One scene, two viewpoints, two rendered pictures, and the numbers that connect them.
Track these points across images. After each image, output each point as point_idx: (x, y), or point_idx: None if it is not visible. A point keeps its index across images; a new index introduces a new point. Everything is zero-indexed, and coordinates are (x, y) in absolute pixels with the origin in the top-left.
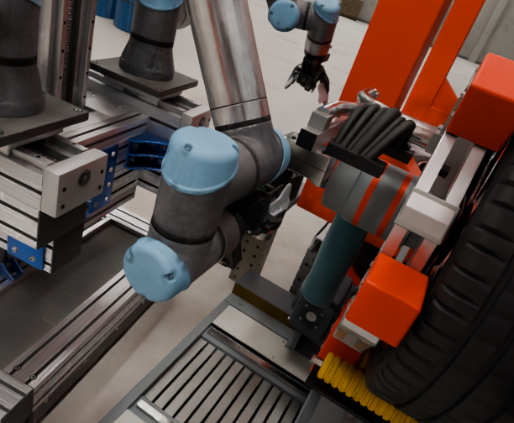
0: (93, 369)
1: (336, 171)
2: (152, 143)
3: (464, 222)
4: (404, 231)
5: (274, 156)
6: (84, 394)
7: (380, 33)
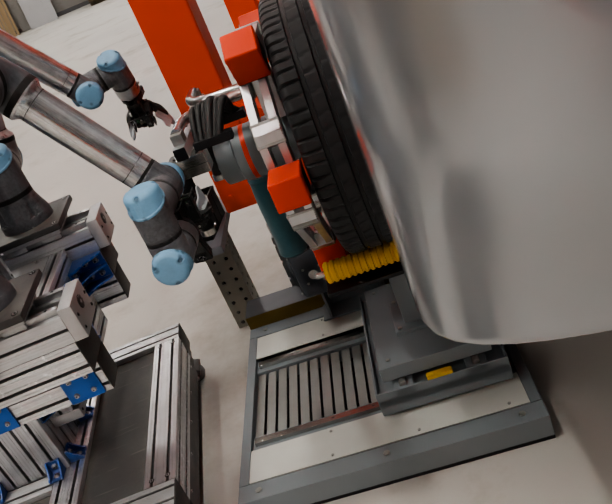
0: (204, 467)
1: (217, 157)
2: (85, 263)
3: None
4: (266, 150)
5: (172, 174)
6: (214, 482)
7: (162, 45)
